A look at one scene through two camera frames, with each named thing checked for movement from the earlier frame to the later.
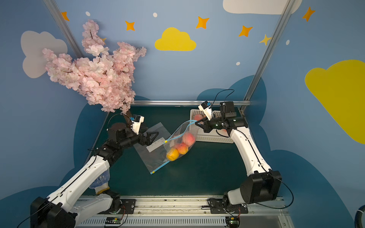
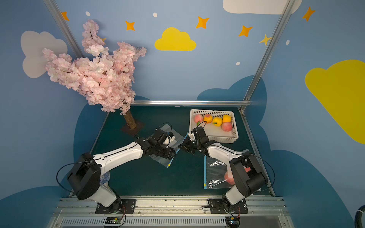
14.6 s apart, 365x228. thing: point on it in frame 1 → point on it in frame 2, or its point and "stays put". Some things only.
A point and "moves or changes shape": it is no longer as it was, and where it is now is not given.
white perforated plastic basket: x=220 y=135 stays put
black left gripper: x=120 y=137 → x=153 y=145
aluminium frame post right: x=261 y=67 stays put
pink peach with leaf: x=188 y=139 moves or changes shape
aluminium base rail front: x=189 y=212 stays put
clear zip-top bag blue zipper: x=180 y=142 → x=214 y=172
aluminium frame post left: x=60 y=18 stays put
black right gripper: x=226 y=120 → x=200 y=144
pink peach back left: x=198 y=117 stays put
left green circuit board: x=113 y=220 stays put
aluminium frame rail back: x=183 y=102 stays put
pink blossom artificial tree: x=106 y=81 stays put
